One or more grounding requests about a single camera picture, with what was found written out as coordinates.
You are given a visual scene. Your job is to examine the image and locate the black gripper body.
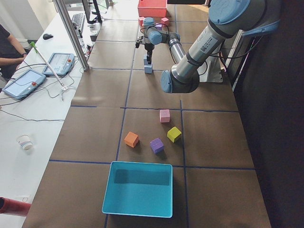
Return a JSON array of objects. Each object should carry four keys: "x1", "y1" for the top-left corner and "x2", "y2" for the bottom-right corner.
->
[{"x1": 144, "y1": 44, "x2": 154, "y2": 57}]

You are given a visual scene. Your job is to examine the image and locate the light blue block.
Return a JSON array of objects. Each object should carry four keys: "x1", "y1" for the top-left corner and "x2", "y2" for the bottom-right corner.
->
[
  {"x1": 143, "y1": 54, "x2": 152, "y2": 65},
  {"x1": 144, "y1": 65, "x2": 153, "y2": 74}
]

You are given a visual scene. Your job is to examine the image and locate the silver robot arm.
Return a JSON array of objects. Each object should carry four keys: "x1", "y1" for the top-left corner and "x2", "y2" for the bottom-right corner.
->
[{"x1": 135, "y1": 0, "x2": 282, "y2": 93}]

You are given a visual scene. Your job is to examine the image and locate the right purple foam block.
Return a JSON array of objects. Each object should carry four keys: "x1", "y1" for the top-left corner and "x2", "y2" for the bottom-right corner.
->
[{"x1": 155, "y1": 24, "x2": 162, "y2": 30}]

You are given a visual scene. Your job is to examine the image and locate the purple foam block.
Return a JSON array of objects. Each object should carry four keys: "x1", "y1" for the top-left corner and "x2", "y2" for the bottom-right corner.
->
[
  {"x1": 150, "y1": 138, "x2": 164, "y2": 154},
  {"x1": 155, "y1": 24, "x2": 162, "y2": 30}
]

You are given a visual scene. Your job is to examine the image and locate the far pink-red foam block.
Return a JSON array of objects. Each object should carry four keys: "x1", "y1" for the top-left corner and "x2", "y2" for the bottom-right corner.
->
[{"x1": 138, "y1": 17, "x2": 145, "y2": 26}]

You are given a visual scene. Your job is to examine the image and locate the pink-red foam block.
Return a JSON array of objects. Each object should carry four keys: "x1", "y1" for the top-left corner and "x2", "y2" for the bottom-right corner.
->
[
  {"x1": 161, "y1": 17, "x2": 170, "y2": 26},
  {"x1": 138, "y1": 17, "x2": 145, "y2": 26}
]

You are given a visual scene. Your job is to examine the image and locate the near pink-red foam block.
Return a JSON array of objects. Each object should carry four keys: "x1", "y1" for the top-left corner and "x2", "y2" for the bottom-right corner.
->
[{"x1": 161, "y1": 17, "x2": 170, "y2": 26}]

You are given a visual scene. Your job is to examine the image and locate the pink plastic bin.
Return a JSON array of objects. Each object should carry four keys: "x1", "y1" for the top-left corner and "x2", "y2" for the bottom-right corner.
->
[{"x1": 137, "y1": 0, "x2": 167, "y2": 18}]

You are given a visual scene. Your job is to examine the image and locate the left pink foam block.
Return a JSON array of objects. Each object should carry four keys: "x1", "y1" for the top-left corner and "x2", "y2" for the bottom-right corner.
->
[{"x1": 160, "y1": 109, "x2": 171, "y2": 123}]

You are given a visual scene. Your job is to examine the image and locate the black keyboard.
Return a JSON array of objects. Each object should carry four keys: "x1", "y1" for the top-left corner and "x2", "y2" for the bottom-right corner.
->
[{"x1": 71, "y1": 13, "x2": 85, "y2": 31}]

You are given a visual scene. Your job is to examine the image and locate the left yellow foam block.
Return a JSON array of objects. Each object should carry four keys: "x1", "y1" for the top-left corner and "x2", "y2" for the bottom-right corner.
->
[{"x1": 167, "y1": 126, "x2": 182, "y2": 143}]

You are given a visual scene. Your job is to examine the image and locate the left orange foam block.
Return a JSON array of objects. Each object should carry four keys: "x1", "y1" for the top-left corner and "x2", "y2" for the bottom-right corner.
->
[{"x1": 124, "y1": 132, "x2": 139, "y2": 148}]

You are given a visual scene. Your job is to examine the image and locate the far teach pendant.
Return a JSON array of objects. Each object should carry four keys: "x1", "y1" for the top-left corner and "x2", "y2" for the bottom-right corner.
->
[{"x1": 48, "y1": 53, "x2": 75, "y2": 78}]

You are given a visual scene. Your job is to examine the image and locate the teach pendant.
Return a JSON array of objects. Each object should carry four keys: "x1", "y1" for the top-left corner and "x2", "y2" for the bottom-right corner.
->
[
  {"x1": 48, "y1": 53, "x2": 75, "y2": 78},
  {"x1": 3, "y1": 69, "x2": 46, "y2": 100}
]

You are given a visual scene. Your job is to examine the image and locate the left purple foam block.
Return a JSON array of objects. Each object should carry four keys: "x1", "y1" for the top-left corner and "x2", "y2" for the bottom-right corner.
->
[{"x1": 150, "y1": 138, "x2": 164, "y2": 154}]

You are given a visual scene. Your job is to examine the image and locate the black computer mouse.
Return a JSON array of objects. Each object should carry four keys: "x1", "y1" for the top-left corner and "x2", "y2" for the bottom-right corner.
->
[{"x1": 43, "y1": 33, "x2": 53, "y2": 40}]

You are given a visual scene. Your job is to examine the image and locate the near teach pendant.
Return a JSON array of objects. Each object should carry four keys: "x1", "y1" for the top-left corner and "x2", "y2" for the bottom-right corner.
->
[{"x1": 3, "y1": 69, "x2": 46, "y2": 100}]

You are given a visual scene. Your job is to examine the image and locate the teal plastic bin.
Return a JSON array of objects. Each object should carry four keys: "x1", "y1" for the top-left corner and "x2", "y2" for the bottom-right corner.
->
[{"x1": 102, "y1": 161, "x2": 173, "y2": 218}]

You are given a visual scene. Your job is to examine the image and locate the seated person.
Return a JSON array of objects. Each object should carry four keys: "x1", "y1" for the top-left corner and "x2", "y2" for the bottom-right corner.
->
[{"x1": 0, "y1": 25, "x2": 28, "y2": 82}]

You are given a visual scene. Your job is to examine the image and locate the paper cup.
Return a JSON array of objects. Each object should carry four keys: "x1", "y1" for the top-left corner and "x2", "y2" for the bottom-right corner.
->
[{"x1": 16, "y1": 134, "x2": 33, "y2": 150}]

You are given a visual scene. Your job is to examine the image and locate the red cylinder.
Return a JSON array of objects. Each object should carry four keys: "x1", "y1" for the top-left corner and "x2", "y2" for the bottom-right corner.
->
[{"x1": 0, "y1": 197, "x2": 31, "y2": 217}]

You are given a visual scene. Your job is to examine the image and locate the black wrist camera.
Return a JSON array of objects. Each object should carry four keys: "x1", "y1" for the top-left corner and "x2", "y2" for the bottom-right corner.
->
[{"x1": 135, "y1": 36, "x2": 145, "y2": 48}]

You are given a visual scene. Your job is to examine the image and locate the white camera pole with base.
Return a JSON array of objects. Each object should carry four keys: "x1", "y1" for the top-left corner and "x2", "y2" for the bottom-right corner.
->
[{"x1": 197, "y1": 56, "x2": 223, "y2": 83}]

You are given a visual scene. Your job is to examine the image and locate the aluminium frame post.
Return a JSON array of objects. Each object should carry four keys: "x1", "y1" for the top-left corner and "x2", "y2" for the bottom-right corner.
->
[{"x1": 53, "y1": 0, "x2": 89, "y2": 71}]

